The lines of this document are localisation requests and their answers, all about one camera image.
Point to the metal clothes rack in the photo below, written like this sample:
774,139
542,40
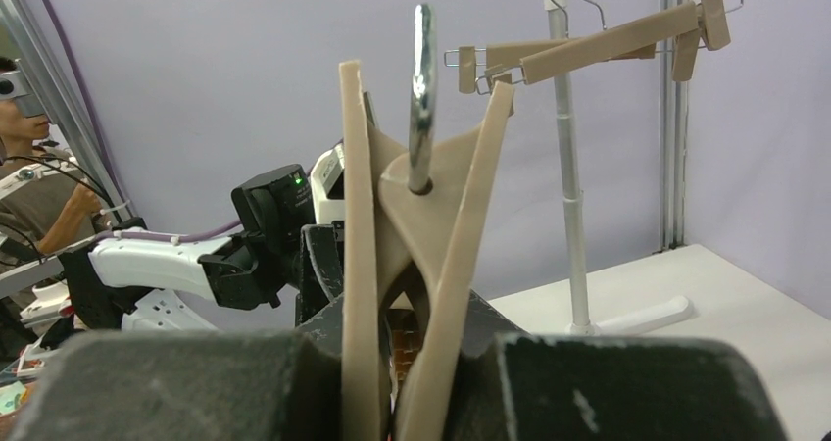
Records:
675,310

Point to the wooden hanger of navy underwear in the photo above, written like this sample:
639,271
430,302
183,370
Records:
689,27

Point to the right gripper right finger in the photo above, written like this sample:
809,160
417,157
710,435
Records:
548,387

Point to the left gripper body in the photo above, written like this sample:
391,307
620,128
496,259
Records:
319,268

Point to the wooden hanger of grey underwear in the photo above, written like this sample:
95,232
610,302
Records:
415,215

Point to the person operator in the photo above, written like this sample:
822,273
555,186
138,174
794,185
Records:
50,213

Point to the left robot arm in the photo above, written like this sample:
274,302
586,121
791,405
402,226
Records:
287,235

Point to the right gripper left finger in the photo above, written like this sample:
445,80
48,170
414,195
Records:
183,385

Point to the empty wooden clip hanger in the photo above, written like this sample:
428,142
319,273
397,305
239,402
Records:
536,60

